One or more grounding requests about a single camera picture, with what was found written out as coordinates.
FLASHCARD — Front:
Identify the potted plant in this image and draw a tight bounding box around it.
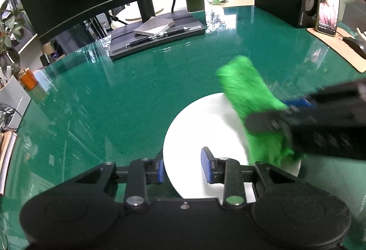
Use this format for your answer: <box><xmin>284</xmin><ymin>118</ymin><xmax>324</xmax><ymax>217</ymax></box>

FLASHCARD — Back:
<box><xmin>0</xmin><ymin>0</ymin><xmax>28</xmax><ymax>68</ymax></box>

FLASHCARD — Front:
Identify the white plate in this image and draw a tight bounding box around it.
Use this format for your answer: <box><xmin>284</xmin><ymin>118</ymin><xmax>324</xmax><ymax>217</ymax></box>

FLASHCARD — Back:
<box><xmin>163</xmin><ymin>92</ymin><xmax>302</xmax><ymax>204</ymax></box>

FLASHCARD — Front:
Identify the dark grey monitor stand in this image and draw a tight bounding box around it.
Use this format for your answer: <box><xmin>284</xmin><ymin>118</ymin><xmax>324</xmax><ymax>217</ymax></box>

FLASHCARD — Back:
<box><xmin>109</xmin><ymin>0</ymin><xmax>206</xmax><ymax>60</ymax></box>

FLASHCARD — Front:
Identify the grey laptop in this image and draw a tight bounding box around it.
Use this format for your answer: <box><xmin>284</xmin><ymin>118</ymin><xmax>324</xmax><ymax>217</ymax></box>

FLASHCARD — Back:
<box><xmin>0</xmin><ymin>77</ymin><xmax>31</xmax><ymax>131</ymax></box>

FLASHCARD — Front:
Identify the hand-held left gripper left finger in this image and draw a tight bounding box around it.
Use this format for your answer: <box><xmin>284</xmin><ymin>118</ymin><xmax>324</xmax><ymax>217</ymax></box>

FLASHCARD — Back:
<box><xmin>75</xmin><ymin>150</ymin><xmax>166</xmax><ymax>210</ymax></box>

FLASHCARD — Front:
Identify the grey notebook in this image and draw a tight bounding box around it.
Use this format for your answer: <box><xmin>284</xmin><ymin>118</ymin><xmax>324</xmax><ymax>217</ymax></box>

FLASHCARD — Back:
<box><xmin>133</xmin><ymin>16</ymin><xmax>175</xmax><ymax>37</ymax></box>

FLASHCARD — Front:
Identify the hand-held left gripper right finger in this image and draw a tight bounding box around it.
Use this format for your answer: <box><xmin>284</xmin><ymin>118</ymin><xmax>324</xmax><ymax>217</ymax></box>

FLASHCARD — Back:
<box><xmin>201</xmin><ymin>146</ymin><xmax>298</xmax><ymax>209</ymax></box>

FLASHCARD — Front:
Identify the smartphone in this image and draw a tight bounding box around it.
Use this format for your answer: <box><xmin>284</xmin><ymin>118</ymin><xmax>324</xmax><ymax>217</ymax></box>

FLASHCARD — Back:
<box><xmin>315</xmin><ymin>0</ymin><xmax>341</xmax><ymax>37</ymax></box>

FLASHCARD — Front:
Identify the cork mat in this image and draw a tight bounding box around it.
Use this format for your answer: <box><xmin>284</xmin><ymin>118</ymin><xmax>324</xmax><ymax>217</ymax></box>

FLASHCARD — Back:
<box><xmin>307</xmin><ymin>21</ymin><xmax>366</xmax><ymax>73</ymax></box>

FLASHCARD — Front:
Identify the orange jar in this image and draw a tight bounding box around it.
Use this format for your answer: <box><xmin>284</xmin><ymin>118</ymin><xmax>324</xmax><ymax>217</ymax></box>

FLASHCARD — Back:
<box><xmin>18</xmin><ymin>67</ymin><xmax>38</xmax><ymax>91</ymax></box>

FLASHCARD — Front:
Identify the beige round base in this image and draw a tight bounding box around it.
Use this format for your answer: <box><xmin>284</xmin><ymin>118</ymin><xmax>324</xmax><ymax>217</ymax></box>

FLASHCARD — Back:
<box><xmin>125</xmin><ymin>6</ymin><xmax>165</xmax><ymax>22</ymax></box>

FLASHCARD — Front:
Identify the green fluffy cloth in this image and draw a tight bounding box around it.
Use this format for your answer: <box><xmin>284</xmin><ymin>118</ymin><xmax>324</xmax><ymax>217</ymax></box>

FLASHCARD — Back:
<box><xmin>216</xmin><ymin>56</ymin><xmax>305</xmax><ymax>174</ymax></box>

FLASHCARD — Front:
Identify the black pen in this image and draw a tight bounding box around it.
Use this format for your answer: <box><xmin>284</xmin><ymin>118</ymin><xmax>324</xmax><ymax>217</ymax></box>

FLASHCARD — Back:
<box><xmin>126</xmin><ymin>35</ymin><xmax>161</xmax><ymax>48</ymax></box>
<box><xmin>154</xmin><ymin>26</ymin><xmax>191</xmax><ymax>39</ymax></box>

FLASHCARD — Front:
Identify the black computer mouse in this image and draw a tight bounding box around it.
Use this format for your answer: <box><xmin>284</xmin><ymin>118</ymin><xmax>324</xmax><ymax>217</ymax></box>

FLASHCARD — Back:
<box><xmin>342</xmin><ymin>36</ymin><xmax>366</xmax><ymax>59</ymax></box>

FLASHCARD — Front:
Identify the dark green post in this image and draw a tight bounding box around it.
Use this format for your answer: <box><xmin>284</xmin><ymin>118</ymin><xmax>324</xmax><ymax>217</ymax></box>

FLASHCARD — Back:
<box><xmin>185</xmin><ymin>0</ymin><xmax>206</xmax><ymax>12</ymax></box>

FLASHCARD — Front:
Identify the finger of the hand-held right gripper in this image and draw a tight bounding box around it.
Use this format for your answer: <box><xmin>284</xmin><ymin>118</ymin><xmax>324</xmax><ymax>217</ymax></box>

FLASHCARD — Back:
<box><xmin>282</xmin><ymin>97</ymin><xmax>318</xmax><ymax>110</ymax></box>
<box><xmin>245</xmin><ymin>111</ymin><xmax>293</xmax><ymax>134</ymax></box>

